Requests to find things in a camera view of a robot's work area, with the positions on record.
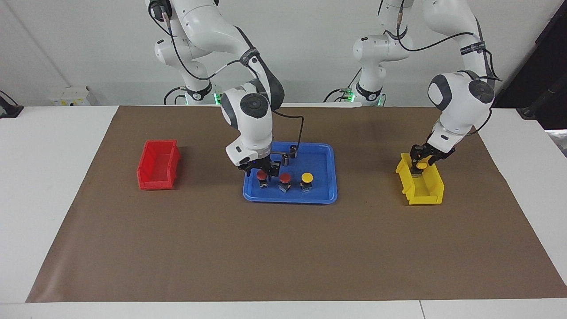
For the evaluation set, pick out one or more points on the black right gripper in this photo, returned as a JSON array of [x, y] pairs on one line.
[[259, 165]]

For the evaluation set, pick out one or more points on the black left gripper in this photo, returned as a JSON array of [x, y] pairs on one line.
[[432, 151]]

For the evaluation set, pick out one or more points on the red push button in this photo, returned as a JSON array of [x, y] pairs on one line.
[[285, 178], [262, 176]]

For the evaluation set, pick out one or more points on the yellow push button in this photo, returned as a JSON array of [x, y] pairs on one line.
[[421, 165], [307, 177]]

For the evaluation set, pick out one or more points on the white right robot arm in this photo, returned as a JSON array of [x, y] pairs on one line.
[[248, 119]]

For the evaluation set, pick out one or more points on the green-lit left arm base box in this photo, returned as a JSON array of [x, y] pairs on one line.
[[348, 95]]

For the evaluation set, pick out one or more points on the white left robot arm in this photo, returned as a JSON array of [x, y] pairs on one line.
[[460, 102]]

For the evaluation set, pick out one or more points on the green-lit right arm base box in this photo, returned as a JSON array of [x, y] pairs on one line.
[[216, 98]]

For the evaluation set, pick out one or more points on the blue plastic tray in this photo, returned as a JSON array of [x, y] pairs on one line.
[[319, 164]]

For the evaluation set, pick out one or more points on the small black cylinder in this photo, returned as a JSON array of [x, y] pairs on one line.
[[285, 160], [293, 148]]

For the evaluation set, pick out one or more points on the yellow plastic storage bin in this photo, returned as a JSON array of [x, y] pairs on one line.
[[425, 195]]

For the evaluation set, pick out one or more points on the brown paper table mat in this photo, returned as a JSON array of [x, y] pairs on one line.
[[283, 248]]

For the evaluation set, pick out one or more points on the red plastic storage bin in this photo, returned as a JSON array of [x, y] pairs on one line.
[[155, 168]]

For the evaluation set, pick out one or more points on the white wall power box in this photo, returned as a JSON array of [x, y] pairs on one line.
[[71, 96]]

